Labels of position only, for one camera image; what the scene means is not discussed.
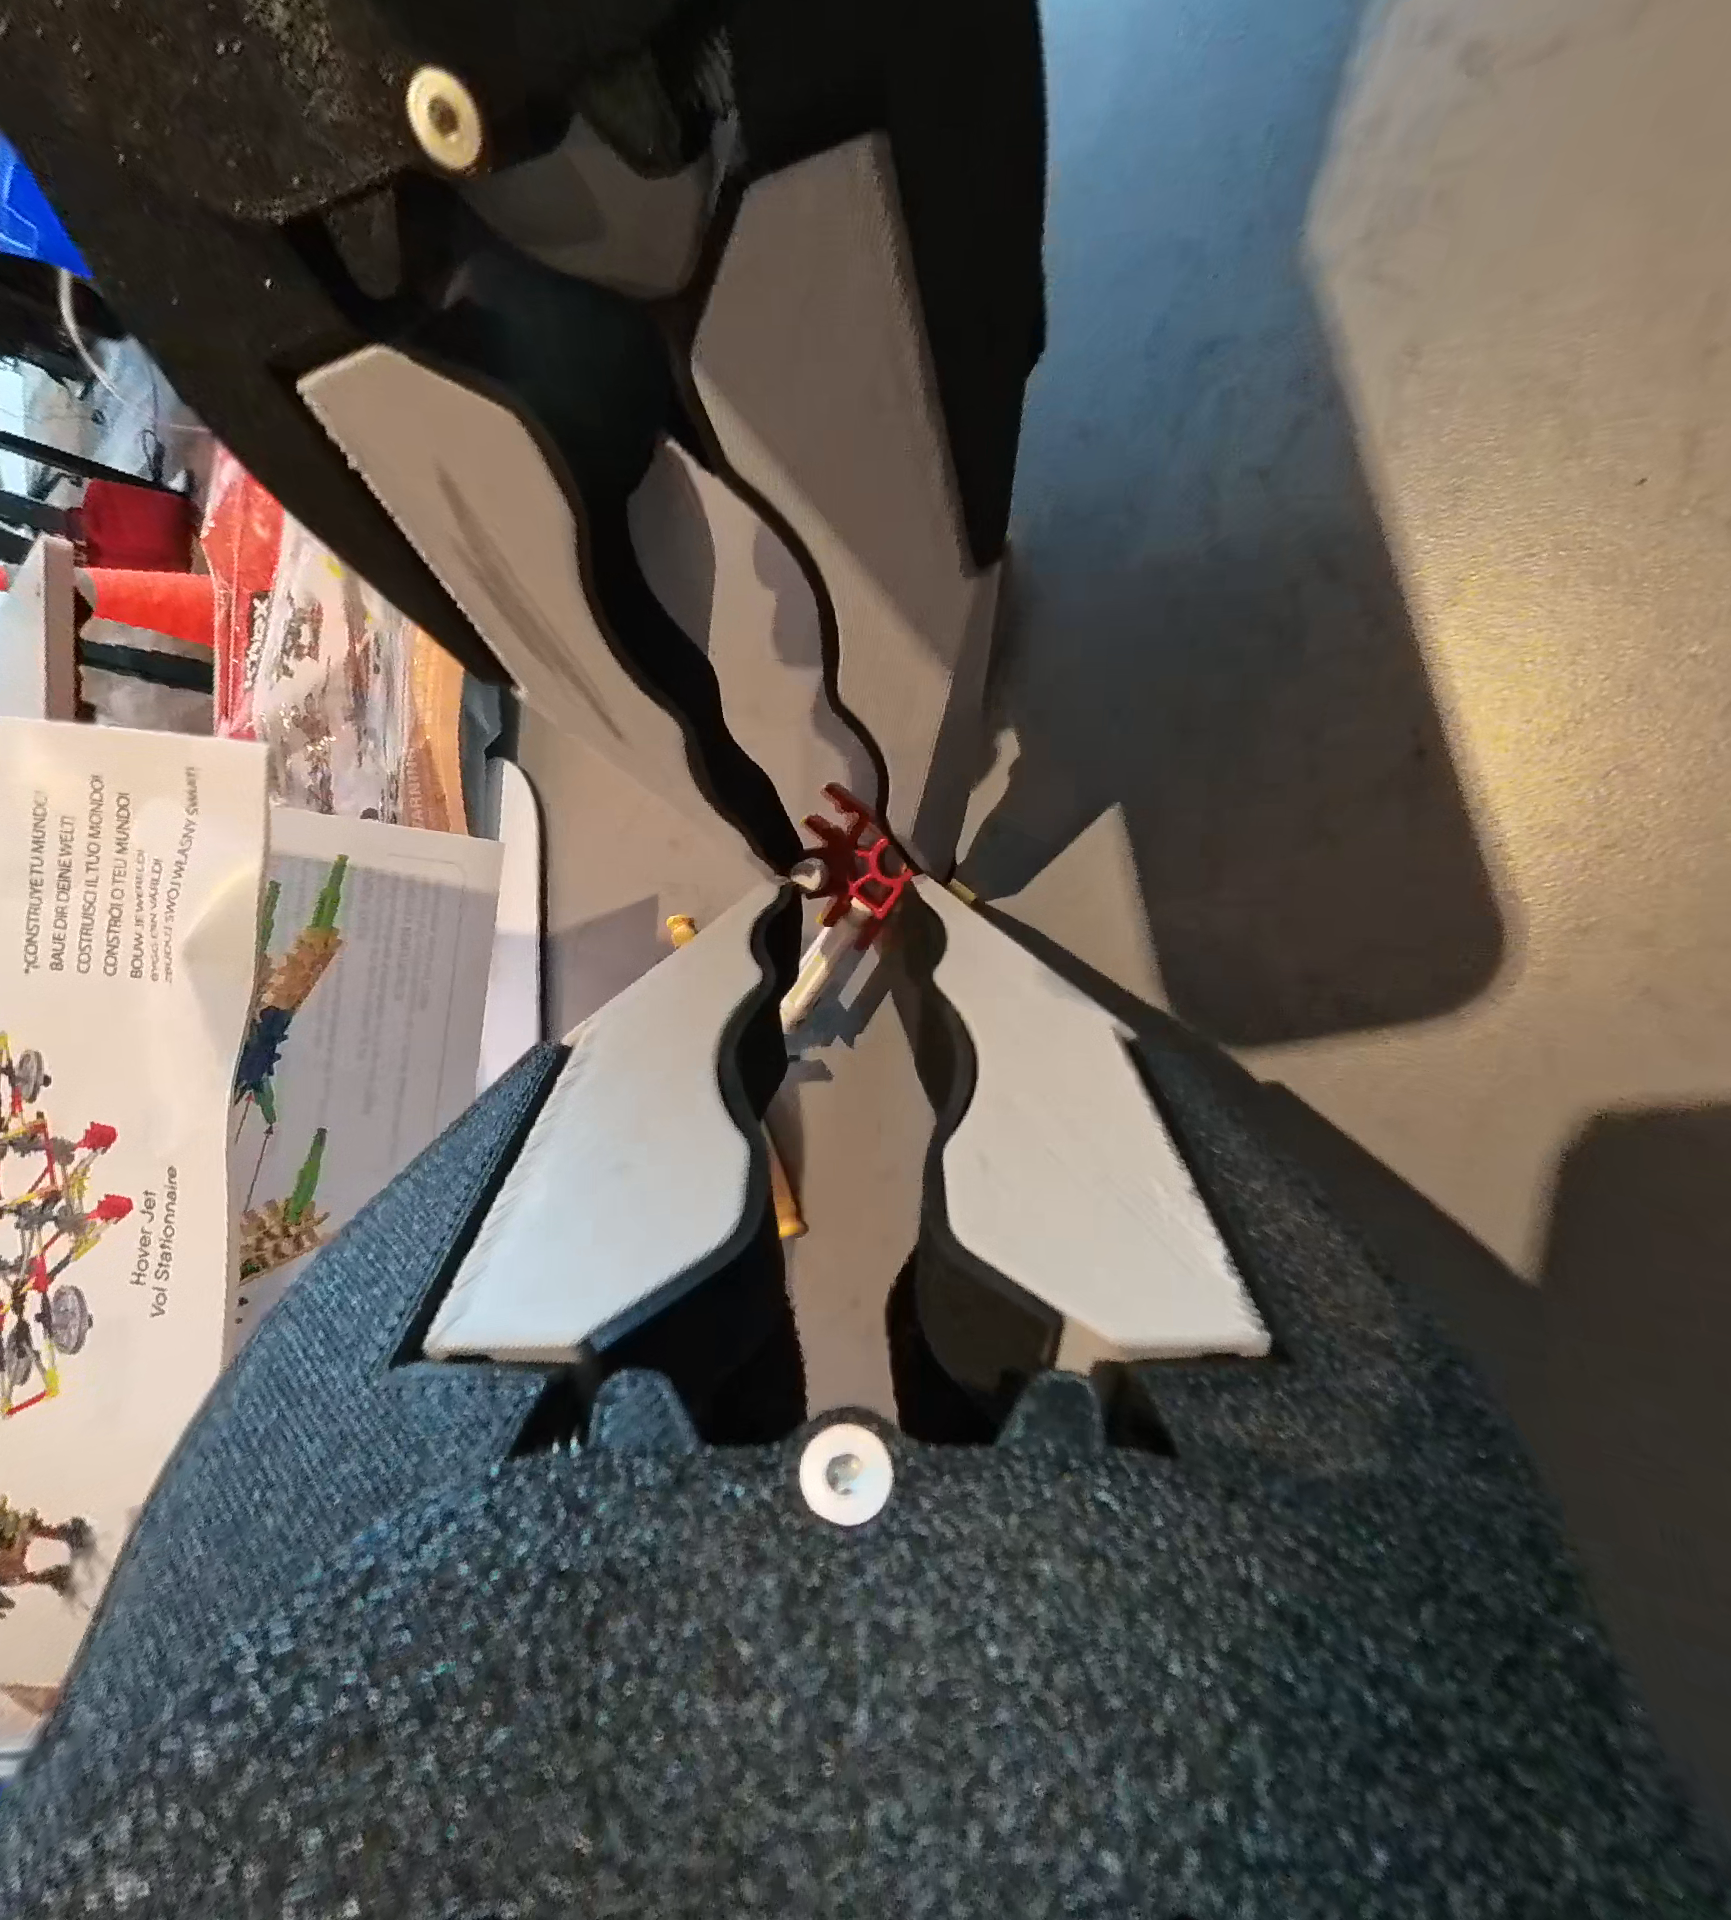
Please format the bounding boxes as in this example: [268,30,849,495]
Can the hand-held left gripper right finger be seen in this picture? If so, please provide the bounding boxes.
[899,876,1277,1369]

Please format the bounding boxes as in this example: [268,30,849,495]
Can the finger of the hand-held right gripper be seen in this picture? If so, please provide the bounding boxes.
[298,341,799,882]
[687,128,1011,876]

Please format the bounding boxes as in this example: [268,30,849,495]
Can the orange printed toy box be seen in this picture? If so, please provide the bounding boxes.
[197,464,512,840]

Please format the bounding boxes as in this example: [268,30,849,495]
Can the long yellow toy rod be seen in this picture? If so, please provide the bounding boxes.
[661,911,814,1244]

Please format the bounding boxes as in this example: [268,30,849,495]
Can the printed instruction sheet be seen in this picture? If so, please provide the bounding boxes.
[0,707,279,1752]

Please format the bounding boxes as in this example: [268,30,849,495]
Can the red connector with white rod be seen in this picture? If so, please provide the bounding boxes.
[800,779,918,922]

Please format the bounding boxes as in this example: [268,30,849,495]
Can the orange traffic cone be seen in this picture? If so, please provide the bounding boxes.
[0,558,218,640]

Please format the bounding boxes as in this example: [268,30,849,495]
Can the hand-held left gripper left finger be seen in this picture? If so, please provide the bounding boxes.
[421,876,799,1365]

